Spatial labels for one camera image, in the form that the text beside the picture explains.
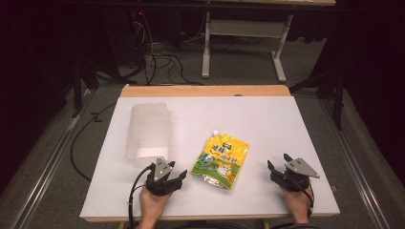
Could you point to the black metal stand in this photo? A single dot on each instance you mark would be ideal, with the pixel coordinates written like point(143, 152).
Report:
point(334, 92)
point(78, 89)

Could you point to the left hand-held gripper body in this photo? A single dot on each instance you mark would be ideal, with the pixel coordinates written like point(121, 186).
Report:
point(158, 181)

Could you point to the person's right hand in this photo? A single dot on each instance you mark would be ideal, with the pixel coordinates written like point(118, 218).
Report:
point(296, 203)

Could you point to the yellow spouted snack pouch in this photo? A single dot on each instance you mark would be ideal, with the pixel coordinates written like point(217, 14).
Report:
point(220, 161)

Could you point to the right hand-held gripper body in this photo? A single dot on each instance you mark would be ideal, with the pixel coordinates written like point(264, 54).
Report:
point(294, 176)

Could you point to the white table mat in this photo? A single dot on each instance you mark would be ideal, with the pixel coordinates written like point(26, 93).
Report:
point(210, 152)

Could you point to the white metal desk frame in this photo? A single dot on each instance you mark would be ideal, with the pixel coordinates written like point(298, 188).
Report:
point(245, 44)

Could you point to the translucent plastic container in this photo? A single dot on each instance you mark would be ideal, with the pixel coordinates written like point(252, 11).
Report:
point(149, 135)

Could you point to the person's left hand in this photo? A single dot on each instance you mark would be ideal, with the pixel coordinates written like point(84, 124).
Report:
point(153, 203)

